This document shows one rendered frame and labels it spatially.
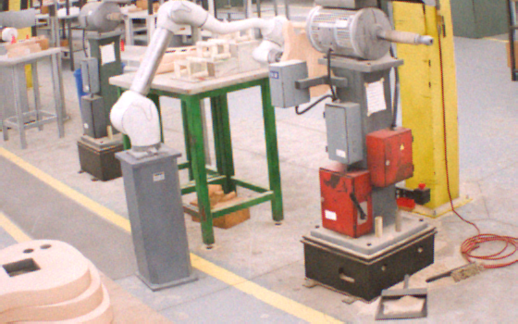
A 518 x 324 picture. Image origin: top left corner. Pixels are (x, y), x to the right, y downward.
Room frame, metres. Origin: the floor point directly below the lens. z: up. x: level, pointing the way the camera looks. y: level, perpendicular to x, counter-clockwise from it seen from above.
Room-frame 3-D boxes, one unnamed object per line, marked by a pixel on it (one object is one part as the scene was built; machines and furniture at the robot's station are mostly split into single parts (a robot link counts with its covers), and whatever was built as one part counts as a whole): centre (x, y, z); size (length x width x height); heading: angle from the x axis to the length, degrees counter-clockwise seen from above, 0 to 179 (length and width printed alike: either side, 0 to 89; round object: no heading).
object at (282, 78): (3.75, -0.23, 0.99); 0.24 x 0.21 x 0.26; 36
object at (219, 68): (4.74, 0.21, 0.98); 0.27 x 0.16 x 0.09; 35
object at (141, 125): (4.00, 0.57, 0.87); 0.18 x 0.16 x 0.22; 33
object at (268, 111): (4.68, -0.08, 0.45); 0.05 x 0.05 x 0.90; 36
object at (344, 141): (3.68, -0.39, 0.93); 0.15 x 0.10 x 0.55; 36
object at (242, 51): (4.82, 0.08, 1.02); 0.27 x 0.15 x 0.17; 35
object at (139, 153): (3.97, 0.55, 0.73); 0.22 x 0.18 x 0.06; 28
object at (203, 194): (4.39, 0.33, 0.45); 0.05 x 0.05 x 0.90; 36
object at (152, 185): (3.99, 0.56, 0.35); 0.28 x 0.28 x 0.70; 28
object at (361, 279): (3.77, -0.52, 0.12); 0.61 x 0.51 x 0.25; 126
